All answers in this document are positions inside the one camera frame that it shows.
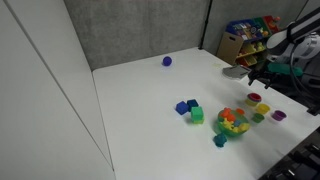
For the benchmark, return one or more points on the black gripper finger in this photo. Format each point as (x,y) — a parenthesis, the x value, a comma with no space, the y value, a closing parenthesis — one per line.
(254,75)
(272,81)

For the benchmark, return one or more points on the small pink bowl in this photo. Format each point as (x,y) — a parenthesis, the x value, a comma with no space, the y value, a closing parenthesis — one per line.
(254,97)

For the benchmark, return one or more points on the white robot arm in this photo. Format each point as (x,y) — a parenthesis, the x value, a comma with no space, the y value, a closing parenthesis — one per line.
(293,65)

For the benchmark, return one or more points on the small yellow bowl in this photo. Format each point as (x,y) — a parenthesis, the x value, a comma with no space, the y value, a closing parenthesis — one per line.
(262,108)

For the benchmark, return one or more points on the small purple bowl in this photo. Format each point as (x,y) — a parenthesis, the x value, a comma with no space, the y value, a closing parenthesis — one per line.
(278,115)

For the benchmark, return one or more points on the small orange bowl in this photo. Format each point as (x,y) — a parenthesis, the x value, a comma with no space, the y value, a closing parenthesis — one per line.
(240,111)

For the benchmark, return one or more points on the small green bowl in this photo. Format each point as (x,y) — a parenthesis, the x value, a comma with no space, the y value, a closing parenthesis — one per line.
(257,117)

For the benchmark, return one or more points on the large green toy bowl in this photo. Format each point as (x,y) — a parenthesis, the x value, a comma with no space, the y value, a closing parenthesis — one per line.
(232,123)

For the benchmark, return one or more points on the grey metal mounting plate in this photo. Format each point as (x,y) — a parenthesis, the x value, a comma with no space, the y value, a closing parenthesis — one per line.
(236,72)

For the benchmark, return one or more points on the cardboard box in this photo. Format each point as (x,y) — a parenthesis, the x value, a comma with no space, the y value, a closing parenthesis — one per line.
(229,47)

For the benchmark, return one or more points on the colourful toy shelf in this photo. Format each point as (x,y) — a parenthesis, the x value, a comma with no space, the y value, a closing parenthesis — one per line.
(255,32)

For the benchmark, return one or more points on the dark blue cube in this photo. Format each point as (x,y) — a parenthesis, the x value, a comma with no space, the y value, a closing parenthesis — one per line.
(192,103)

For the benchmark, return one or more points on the green cube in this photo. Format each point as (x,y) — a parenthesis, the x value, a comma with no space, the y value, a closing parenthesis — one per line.
(197,113)

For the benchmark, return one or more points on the teal flower toy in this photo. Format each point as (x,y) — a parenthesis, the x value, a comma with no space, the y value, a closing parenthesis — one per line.
(220,140)

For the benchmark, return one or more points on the black tripod stand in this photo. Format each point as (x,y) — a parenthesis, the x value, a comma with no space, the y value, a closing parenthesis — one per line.
(206,21)

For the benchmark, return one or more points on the purple ball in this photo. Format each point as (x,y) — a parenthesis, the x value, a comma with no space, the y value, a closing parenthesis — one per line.
(167,61)

